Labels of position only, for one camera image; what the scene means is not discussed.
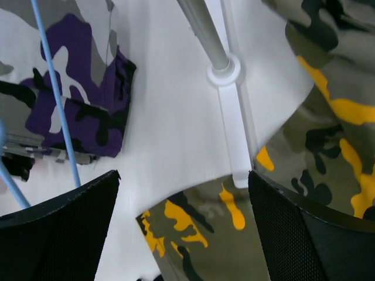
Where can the yellow camouflage trousers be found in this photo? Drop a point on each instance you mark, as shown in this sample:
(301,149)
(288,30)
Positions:
(324,152)

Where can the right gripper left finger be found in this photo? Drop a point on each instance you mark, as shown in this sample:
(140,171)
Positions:
(61,238)

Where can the white clothes rack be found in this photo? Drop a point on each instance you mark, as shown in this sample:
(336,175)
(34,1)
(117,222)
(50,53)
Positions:
(226,73)

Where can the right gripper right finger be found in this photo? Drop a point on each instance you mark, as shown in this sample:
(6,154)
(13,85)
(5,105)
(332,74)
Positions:
(305,240)

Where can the purple camouflage trousers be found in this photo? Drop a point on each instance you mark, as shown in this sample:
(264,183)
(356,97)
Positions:
(93,76)

